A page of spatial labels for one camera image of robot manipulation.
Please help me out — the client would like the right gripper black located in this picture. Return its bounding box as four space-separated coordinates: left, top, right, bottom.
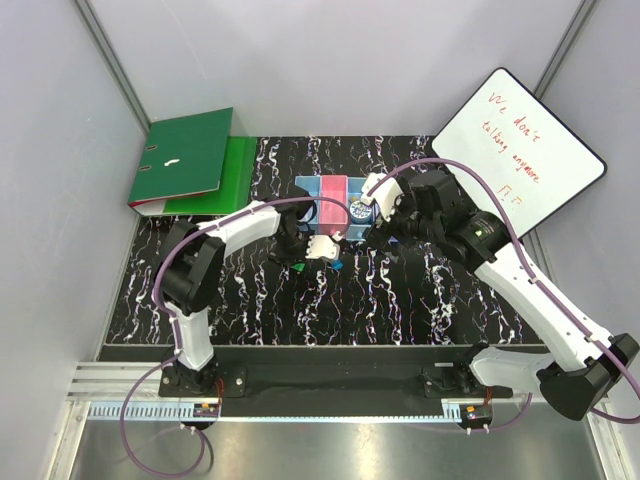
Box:
362 179 442 263

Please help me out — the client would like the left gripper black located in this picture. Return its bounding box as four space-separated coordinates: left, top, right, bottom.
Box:
275 228 319 266

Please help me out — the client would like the black highlighter green cap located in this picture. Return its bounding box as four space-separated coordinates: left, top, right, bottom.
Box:
268 255 305 273

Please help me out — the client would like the sky blue drawer box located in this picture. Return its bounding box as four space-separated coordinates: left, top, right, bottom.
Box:
295 176 321 234

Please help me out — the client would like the pink drawer box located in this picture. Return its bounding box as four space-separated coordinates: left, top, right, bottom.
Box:
317 175 349 235

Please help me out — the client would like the blue cleaning gel jar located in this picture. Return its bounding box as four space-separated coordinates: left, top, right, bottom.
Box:
349 201 373 225

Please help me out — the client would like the light blue drawer box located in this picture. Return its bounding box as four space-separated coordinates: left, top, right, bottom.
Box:
346 177 374 241

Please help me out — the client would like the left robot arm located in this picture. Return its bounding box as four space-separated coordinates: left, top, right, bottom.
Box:
152 192 316 396

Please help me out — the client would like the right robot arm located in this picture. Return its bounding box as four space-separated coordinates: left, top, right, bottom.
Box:
361 169 639 420

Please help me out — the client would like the bright green plastic folder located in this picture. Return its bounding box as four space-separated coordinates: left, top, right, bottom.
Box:
163 137 257 216

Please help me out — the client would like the black marble pattern mat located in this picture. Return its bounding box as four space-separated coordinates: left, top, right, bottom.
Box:
97 134 554 347

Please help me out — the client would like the whiteboard with red writing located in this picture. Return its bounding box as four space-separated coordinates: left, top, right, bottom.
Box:
432 68 607 237

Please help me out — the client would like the dark green lever arch binder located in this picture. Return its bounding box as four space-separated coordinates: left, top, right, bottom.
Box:
128 108 233 216

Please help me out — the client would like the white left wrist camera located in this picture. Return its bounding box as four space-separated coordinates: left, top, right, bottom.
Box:
305 232 346 261

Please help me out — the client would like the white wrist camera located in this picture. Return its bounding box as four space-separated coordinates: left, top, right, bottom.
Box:
305 232 346 261
360 173 404 222

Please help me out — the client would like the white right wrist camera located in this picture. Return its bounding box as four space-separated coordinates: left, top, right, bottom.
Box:
360 173 404 222

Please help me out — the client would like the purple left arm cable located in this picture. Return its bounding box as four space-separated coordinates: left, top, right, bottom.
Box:
117 195 351 474

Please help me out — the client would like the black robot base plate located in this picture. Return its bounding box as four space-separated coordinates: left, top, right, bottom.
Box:
159 346 486 422

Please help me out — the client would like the aluminium frame rail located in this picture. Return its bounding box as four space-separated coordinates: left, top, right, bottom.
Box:
68 362 526 426

